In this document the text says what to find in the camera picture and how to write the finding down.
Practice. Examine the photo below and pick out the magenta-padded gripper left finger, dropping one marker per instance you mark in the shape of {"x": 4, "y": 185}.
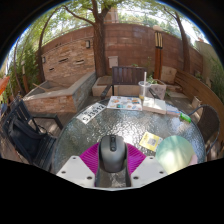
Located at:
{"x": 87, "y": 160}

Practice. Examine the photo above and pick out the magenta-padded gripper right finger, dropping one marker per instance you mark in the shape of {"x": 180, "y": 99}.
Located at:
{"x": 136, "y": 160}

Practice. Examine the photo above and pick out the grey black computer mouse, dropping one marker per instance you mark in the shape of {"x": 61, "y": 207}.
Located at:
{"x": 112, "y": 153}

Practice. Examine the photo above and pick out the yellow card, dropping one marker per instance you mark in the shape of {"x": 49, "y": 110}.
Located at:
{"x": 150, "y": 141}

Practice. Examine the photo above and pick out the white printed number plate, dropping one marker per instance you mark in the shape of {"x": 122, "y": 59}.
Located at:
{"x": 90, "y": 113}

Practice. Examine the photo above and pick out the thick white book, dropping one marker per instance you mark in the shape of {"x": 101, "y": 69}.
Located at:
{"x": 154, "y": 105}

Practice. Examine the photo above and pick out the colourful picture booklet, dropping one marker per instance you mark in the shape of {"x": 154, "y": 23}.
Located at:
{"x": 124, "y": 103}

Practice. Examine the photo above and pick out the small pale booklet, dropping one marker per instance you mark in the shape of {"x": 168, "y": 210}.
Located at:
{"x": 172, "y": 110}

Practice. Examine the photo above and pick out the black slatted chair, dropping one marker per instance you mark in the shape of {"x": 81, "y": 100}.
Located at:
{"x": 26, "y": 133}

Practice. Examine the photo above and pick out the stone raised garden bed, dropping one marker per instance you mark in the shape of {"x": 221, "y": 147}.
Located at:
{"x": 73, "y": 93}

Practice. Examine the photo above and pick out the clear plastic cup with straw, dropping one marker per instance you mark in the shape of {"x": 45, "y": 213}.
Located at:
{"x": 144, "y": 90}

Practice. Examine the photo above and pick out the dark wicker chair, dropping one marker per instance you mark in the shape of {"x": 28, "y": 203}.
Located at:
{"x": 208, "y": 121}

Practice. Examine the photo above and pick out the dark wooden slatted chair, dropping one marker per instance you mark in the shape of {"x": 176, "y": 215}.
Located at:
{"x": 125, "y": 75}

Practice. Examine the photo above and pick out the tan stone slab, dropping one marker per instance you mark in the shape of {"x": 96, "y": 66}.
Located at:
{"x": 168, "y": 75}

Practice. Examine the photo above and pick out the curved wooden bench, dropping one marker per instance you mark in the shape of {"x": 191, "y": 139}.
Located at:
{"x": 196, "y": 88}

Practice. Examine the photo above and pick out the thin leaning tree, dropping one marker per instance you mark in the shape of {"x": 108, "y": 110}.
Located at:
{"x": 40, "y": 66}

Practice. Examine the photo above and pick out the thick forked tree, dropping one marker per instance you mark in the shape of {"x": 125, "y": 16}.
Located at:
{"x": 100, "y": 46}

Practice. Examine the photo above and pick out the slender dark tree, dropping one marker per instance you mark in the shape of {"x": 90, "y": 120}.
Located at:
{"x": 185, "y": 46}

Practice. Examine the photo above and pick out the grey wall utility box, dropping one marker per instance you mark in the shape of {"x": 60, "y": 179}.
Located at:
{"x": 113, "y": 62}

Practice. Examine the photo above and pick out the wooden garden lamp post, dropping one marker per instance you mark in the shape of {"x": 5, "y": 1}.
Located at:
{"x": 158, "y": 56}

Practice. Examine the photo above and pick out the black wall lamp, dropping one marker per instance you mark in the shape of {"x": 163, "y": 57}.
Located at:
{"x": 88, "y": 44}
{"x": 43, "y": 59}

